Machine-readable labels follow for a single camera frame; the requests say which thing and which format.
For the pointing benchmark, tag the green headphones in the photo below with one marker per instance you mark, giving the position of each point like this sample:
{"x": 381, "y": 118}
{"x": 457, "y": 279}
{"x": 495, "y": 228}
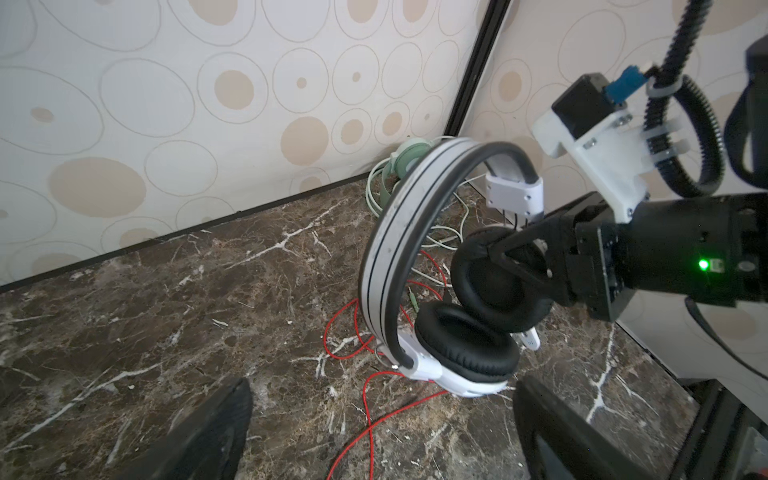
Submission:
{"x": 406, "y": 155}

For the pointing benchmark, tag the white black headphones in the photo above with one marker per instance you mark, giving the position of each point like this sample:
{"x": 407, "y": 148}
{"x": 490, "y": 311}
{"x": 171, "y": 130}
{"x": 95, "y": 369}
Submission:
{"x": 438, "y": 309}

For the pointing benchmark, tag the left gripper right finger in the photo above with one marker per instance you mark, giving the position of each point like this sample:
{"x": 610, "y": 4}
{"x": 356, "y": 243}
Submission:
{"x": 558, "y": 444}

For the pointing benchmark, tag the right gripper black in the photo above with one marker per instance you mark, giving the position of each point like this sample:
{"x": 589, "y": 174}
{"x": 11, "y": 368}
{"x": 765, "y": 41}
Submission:
{"x": 573, "y": 252}

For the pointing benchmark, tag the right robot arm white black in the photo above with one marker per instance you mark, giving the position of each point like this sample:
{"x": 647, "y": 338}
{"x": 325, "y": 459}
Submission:
{"x": 680, "y": 204}

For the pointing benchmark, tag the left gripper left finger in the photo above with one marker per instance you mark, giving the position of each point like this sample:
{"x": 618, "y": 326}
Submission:
{"x": 208, "y": 444}

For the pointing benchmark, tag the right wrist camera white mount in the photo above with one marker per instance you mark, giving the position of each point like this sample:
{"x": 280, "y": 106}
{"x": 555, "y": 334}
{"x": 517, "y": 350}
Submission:
{"x": 591, "y": 120}

